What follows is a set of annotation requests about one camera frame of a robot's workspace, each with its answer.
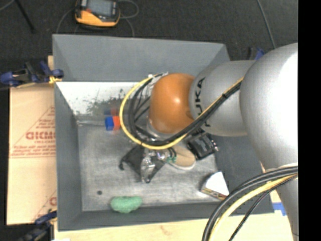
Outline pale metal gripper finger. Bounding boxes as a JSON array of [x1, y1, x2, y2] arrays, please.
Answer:
[[141, 157, 156, 171], [140, 170, 152, 183]]

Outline black sunglasses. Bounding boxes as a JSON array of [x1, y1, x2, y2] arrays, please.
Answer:
[[118, 146, 167, 184]]

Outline tan and white shoe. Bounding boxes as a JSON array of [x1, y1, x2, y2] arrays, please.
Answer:
[[166, 144, 197, 171]]

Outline green sponge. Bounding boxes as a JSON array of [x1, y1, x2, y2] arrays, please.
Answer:
[[110, 196, 143, 214]]

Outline grey metal bin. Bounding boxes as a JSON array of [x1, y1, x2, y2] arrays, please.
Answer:
[[52, 34, 274, 232]]

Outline blue and orange block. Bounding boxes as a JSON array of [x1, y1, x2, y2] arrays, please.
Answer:
[[104, 115, 122, 132]]

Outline white box with printed side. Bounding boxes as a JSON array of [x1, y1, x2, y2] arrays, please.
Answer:
[[200, 171, 230, 201]]

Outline brown cardboard board red print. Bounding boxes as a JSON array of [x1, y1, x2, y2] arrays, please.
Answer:
[[5, 83, 58, 226]]

